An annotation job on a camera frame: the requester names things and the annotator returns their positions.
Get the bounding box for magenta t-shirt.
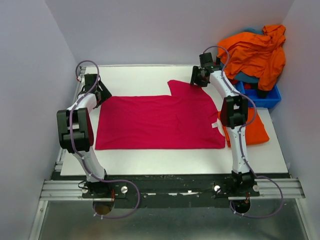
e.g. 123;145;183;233
95;80;226;150

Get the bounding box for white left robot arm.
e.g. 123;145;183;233
56;73;112;198

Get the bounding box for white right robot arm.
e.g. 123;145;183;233
190;52;255;196

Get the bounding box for red t-shirt in pile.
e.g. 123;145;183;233
231;79;252;92

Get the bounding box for crumpled orange t-shirt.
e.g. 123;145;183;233
217;24;286;91

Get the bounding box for blue plastic bin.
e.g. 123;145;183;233
235;81;282;109

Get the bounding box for folded orange t-shirt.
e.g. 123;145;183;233
222;108;270;148

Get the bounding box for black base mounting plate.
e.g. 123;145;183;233
51;169;262;210

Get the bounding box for aluminium extrusion rail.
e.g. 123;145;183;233
39;180;83;201

